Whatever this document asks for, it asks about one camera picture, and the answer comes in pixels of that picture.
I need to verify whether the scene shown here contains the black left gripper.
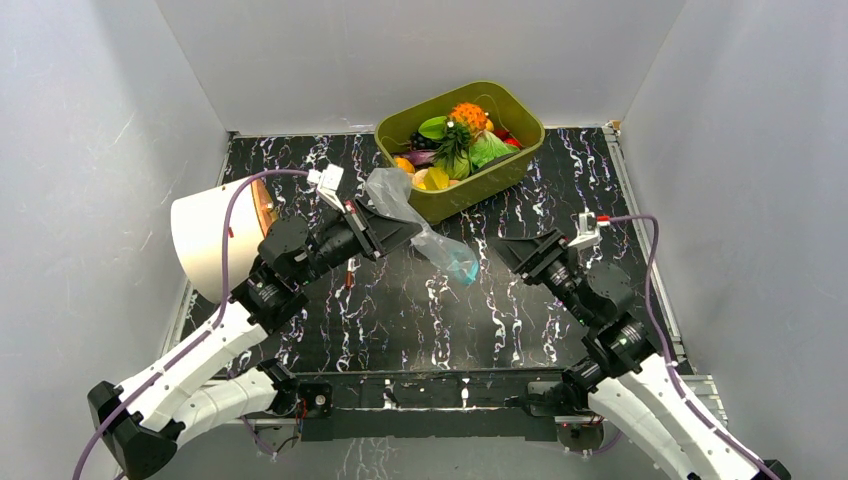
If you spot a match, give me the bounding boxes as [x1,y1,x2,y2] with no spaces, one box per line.
[295,197,423,288]

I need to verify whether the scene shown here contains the clear zip top bag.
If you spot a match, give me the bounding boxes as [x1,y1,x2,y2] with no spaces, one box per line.
[365,167,479,285]

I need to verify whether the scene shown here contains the green toy cabbage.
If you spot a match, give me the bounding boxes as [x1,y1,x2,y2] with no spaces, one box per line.
[439,156,472,181]

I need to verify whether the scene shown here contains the toy pineapple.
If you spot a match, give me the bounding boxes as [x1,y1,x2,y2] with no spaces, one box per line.
[433,102,489,168]

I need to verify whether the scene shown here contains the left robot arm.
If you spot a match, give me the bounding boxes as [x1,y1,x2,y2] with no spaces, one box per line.
[87,200,422,479]

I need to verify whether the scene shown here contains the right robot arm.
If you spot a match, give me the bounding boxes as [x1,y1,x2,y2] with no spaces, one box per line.
[491,230,791,479]

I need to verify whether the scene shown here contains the red and white pen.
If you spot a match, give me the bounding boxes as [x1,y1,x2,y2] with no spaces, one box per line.
[345,258,356,290]

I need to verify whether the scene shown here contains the orange toy fruit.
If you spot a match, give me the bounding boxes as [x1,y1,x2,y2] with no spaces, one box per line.
[394,156,416,175]

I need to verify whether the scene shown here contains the yellow toy star fruit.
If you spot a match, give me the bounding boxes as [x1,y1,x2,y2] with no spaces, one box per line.
[421,166,451,191]

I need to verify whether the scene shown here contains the black toy grapes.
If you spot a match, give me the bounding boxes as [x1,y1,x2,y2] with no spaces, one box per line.
[408,131,438,151]

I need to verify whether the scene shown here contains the toy napa cabbage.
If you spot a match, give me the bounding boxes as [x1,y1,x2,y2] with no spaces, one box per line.
[469,130,519,170]

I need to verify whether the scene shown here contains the green toy star fruit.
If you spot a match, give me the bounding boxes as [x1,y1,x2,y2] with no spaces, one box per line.
[418,116,449,141]

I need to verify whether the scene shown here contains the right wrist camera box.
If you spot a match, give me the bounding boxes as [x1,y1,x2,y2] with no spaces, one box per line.
[568,212,600,251]

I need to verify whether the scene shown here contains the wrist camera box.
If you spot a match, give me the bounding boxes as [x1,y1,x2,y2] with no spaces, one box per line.
[568,212,600,251]
[307,164,345,212]

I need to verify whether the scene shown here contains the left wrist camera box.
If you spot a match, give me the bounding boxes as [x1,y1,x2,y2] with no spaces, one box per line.
[307,164,345,212]

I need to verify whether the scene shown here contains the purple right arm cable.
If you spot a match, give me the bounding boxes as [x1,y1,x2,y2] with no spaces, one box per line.
[596,213,786,480]

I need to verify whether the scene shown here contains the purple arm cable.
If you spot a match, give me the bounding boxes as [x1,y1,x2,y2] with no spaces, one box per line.
[71,168,313,480]
[596,213,786,480]

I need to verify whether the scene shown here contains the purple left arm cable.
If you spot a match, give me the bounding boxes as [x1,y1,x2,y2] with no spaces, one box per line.
[71,168,313,480]

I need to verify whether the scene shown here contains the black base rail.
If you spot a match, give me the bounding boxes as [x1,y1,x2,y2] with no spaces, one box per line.
[225,367,717,445]

